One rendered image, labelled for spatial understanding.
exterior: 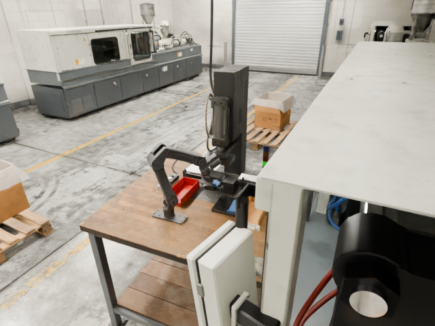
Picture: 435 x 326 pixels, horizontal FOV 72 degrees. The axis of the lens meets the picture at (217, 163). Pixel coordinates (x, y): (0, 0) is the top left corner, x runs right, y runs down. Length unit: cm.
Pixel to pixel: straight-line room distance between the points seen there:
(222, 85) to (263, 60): 955
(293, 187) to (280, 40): 1060
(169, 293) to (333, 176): 184
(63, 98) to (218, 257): 614
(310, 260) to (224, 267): 77
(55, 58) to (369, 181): 623
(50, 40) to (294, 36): 738
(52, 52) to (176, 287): 517
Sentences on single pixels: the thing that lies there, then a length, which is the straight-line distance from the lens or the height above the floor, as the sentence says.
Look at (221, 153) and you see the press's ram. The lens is 182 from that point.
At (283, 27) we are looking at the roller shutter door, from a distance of 1104.
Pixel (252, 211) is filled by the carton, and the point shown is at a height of 91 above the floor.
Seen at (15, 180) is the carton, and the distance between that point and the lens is 349.
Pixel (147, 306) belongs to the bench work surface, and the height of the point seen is 22.
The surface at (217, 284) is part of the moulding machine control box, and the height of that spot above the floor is 141.
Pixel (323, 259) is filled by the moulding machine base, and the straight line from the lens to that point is 146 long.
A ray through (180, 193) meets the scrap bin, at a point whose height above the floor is 91.
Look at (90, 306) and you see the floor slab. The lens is 264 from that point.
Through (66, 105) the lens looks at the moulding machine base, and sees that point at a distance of 665.
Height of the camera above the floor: 195
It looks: 27 degrees down
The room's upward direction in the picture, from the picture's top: 1 degrees counter-clockwise
